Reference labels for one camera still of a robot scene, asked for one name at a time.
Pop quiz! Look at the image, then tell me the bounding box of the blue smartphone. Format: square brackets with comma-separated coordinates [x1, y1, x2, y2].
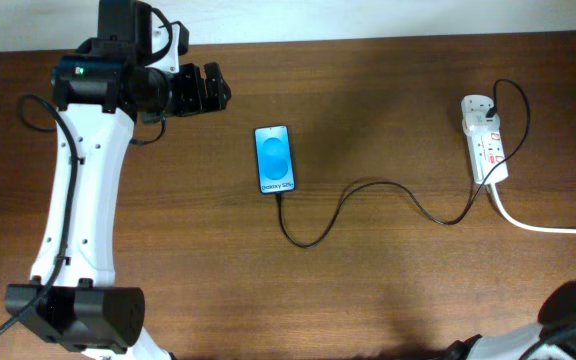
[254, 125, 296, 194]

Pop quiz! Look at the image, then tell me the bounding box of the black USB charging cable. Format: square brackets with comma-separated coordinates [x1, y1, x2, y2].
[274, 78, 532, 250]

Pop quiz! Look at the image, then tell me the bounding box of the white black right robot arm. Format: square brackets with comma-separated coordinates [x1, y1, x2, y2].
[440, 280, 576, 360]

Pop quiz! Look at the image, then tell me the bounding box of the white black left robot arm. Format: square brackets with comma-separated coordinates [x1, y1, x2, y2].
[5, 1, 231, 359]

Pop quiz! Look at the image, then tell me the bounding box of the black charger plug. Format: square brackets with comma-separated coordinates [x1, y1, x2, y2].
[486, 105, 497, 118]

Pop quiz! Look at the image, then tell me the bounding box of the white power strip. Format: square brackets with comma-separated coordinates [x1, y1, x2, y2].
[461, 95, 508, 185]

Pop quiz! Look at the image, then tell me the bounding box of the white power strip cord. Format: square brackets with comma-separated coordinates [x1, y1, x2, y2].
[487, 182, 576, 238]

